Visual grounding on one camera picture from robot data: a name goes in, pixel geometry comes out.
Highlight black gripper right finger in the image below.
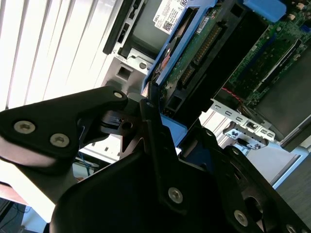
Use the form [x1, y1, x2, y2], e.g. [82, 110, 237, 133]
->
[198, 125, 311, 233]

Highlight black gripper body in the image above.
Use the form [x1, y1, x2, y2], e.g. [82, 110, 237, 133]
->
[50, 110, 235, 233]

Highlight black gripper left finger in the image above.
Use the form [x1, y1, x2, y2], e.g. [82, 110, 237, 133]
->
[0, 82, 190, 216]

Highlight hard disk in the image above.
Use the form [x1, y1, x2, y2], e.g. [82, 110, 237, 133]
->
[143, 0, 287, 170]

